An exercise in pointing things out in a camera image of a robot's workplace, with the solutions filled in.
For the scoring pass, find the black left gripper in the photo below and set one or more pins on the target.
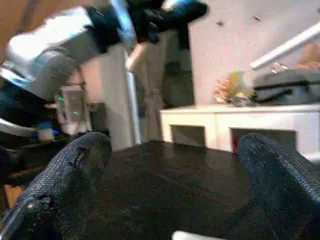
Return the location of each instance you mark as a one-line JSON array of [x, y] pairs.
[[112, 22]]

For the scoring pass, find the white cabinet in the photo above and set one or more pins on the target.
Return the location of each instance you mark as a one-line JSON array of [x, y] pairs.
[[220, 120]]

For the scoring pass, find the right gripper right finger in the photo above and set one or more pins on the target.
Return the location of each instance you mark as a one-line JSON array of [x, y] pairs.
[[285, 180]]

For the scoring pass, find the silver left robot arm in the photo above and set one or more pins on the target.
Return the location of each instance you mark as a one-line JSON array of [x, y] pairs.
[[50, 45]]

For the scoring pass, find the colourful packet pile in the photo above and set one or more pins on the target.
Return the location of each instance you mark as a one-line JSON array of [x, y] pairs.
[[232, 87]]

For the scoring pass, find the black work mat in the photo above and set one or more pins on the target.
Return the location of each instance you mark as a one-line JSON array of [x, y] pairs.
[[170, 190]]

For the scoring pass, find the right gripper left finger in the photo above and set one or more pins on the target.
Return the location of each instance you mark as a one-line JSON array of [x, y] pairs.
[[57, 190]]

